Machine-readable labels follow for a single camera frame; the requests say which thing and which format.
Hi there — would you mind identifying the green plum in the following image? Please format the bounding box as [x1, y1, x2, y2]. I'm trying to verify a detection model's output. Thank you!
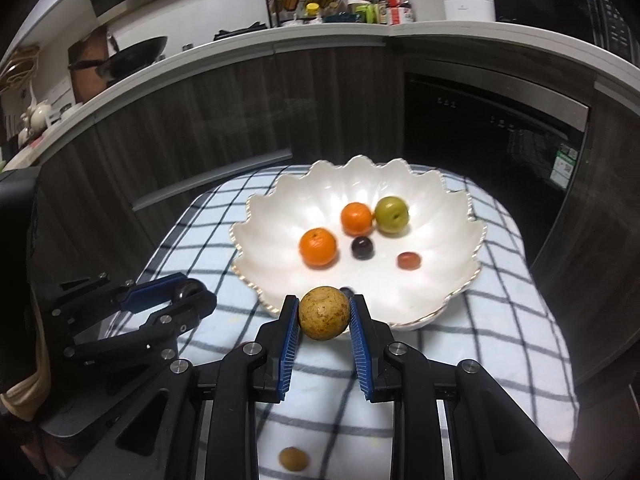
[375, 196, 410, 235]

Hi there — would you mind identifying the white scalloped bowl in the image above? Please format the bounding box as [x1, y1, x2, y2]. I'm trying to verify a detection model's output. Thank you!
[230, 156, 488, 332]

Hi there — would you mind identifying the black cloth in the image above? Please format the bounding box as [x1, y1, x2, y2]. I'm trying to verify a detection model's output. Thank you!
[213, 21, 268, 42]

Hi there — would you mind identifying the small yellow-brown fruit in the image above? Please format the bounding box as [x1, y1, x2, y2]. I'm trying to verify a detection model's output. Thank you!
[278, 446, 310, 472]

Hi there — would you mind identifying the woven basket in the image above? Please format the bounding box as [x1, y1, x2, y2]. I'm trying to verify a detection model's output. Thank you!
[0, 45, 41, 93]

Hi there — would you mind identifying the orange mandarin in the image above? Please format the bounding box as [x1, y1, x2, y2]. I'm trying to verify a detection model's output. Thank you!
[341, 202, 374, 237]
[299, 228, 337, 268]

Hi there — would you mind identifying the black dishwasher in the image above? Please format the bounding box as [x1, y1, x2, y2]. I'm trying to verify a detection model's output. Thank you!
[402, 57, 591, 261]

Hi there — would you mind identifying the white teapot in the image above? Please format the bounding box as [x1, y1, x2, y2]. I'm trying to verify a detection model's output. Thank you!
[20, 101, 53, 131]

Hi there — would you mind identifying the green label sticker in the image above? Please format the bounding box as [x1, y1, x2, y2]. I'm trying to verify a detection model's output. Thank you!
[550, 144, 578, 190]

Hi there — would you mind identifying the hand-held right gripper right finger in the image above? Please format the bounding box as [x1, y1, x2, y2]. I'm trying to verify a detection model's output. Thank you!
[349, 294, 568, 480]

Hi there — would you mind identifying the white rice cooker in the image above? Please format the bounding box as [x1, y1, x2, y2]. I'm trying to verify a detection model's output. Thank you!
[443, 0, 493, 22]

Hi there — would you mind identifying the checkered white cloth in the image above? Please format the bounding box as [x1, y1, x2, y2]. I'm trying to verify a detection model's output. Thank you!
[127, 162, 581, 480]

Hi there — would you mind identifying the dark wood base cabinet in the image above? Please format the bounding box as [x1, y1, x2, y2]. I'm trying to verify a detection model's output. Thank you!
[30, 35, 403, 286]
[530, 75, 640, 386]

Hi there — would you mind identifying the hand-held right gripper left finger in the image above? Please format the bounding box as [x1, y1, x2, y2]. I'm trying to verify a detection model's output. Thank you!
[70, 294, 301, 480]

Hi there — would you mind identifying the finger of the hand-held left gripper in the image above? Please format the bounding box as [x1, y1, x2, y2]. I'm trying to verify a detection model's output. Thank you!
[50, 271, 190, 322]
[64, 284, 218, 368]

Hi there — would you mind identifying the wooden cutting board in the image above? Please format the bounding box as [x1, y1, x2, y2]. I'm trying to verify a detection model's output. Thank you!
[67, 27, 108, 103]

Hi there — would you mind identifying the black microwave oven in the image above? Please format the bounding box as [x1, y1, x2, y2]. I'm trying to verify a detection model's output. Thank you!
[488, 0, 640, 68]

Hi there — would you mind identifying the round brown speckled fruit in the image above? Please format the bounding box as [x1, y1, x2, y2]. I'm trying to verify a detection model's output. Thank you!
[298, 285, 352, 342]

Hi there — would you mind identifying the black wok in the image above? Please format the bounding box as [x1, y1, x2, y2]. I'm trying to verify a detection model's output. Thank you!
[68, 36, 168, 86]

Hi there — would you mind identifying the green cup with white lid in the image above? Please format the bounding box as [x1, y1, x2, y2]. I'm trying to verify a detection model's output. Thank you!
[348, 0, 381, 24]

